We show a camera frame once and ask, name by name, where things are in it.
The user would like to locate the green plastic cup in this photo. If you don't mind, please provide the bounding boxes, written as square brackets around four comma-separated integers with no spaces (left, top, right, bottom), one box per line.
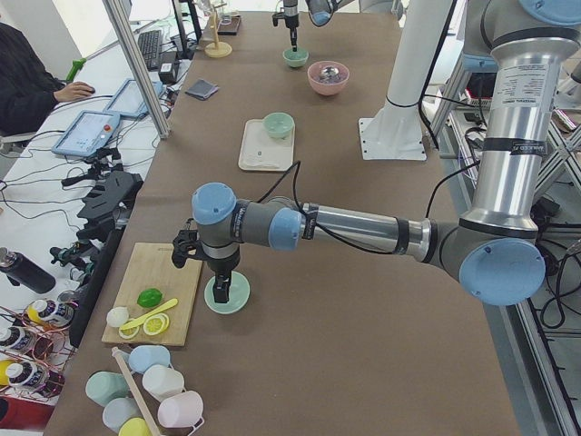
[85,372,130,407]

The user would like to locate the wooden cup rack rod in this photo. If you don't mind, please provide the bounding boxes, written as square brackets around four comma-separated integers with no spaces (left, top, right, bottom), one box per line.
[111,347,162,436]

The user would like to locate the green bowl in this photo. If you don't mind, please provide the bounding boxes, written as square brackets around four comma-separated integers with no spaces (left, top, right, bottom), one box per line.
[262,112,295,139]
[204,272,251,314]
[282,47,310,68]

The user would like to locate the black power adapter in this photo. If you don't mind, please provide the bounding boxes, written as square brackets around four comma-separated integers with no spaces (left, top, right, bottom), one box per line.
[158,51,180,84]

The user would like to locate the grey folded cloth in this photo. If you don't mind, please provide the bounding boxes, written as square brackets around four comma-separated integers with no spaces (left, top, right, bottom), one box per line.
[185,79,220,101]

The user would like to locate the bamboo cutting board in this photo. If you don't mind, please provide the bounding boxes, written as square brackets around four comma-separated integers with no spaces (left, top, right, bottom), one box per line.
[102,243,202,347]

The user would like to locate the pink bowl with ice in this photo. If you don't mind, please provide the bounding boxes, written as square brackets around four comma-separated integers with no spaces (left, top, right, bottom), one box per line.
[307,60,350,96]

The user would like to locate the white camera mast post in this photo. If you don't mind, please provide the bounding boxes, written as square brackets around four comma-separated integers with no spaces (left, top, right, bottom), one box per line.
[359,0,456,161]

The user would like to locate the green lime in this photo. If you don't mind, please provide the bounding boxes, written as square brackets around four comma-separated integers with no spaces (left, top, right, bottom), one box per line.
[137,288,163,308]

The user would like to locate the lemon slice right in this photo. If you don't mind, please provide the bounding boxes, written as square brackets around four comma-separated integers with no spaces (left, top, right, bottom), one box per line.
[143,312,170,336]

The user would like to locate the cream serving tray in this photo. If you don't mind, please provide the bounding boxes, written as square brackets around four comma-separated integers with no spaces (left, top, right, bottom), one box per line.
[238,119,295,172]

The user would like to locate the pale blue plastic cup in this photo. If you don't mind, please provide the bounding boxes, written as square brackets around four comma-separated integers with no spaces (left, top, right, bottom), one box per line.
[102,398,142,433]

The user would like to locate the person in black sweater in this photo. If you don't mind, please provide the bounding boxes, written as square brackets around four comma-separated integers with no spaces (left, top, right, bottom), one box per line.
[1,24,94,134]

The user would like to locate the lemon slice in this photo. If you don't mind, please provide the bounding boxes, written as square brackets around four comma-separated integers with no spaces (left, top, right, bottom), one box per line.
[143,312,170,336]
[118,326,140,340]

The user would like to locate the near blue teach pendant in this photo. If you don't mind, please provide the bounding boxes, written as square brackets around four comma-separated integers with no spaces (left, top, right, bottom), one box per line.
[51,110,121,157]

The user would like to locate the far blue teach pendant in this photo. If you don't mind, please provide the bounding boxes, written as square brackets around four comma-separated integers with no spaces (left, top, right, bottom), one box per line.
[103,79,148,119]

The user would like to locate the black gripper tool stand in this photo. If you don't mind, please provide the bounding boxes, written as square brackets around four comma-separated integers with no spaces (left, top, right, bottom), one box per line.
[76,171,143,242]

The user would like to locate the white garlic bulb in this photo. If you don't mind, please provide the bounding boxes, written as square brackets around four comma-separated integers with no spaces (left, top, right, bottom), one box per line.
[106,306,130,328]

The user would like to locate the lemon slice left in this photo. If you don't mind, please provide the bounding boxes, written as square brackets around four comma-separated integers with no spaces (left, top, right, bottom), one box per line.
[118,326,140,340]

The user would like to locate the aluminium frame post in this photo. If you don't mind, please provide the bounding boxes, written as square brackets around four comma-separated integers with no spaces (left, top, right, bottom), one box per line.
[102,0,170,140]

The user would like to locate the metal ice scoop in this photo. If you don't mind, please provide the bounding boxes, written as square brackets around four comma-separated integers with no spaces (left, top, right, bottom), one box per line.
[319,65,340,82]

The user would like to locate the wooden mug tree stand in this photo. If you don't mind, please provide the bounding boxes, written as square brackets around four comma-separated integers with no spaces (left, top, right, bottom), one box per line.
[204,4,232,58]

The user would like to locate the black water bottle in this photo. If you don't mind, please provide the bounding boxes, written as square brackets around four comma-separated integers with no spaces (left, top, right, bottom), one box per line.
[1,247,56,294]

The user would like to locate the green bowl on tray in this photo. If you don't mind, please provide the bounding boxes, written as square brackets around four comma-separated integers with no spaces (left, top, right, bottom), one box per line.
[262,112,295,139]

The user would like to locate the yellow plastic cup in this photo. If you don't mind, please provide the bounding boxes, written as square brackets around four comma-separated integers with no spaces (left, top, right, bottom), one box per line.
[118,417,152,436]

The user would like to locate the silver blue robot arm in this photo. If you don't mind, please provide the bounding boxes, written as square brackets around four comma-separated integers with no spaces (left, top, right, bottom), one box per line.
[172,1,580,306]
[272,0,350,52]

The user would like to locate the black keyboard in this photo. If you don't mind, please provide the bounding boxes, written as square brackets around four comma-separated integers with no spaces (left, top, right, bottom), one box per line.
[137,30,162,71]

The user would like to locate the pink plastic cup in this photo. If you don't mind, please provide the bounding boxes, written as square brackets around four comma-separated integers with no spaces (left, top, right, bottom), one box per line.
[157,391,204,428]

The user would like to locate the dark wooden tray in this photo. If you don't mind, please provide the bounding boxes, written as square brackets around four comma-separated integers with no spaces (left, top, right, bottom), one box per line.
[218,15,241,35]

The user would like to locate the yellow plastic knife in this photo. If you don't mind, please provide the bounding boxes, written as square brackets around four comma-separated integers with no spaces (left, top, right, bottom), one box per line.
[120,298,179,330]

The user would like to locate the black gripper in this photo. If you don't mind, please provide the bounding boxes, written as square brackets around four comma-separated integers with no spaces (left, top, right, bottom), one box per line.
[284,14,300,51]
[206,252,241,303]

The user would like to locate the white plastic cup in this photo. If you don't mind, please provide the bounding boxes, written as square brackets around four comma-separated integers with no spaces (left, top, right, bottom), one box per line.
[142,364,185,401]

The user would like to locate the copper wire bottle rack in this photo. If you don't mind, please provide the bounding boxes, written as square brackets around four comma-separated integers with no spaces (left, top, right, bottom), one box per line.
[1,299,75,402]

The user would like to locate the blue teach pendant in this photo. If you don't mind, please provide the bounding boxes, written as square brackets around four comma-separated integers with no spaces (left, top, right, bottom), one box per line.
[103,79,148,119]
[51,110,121,157]

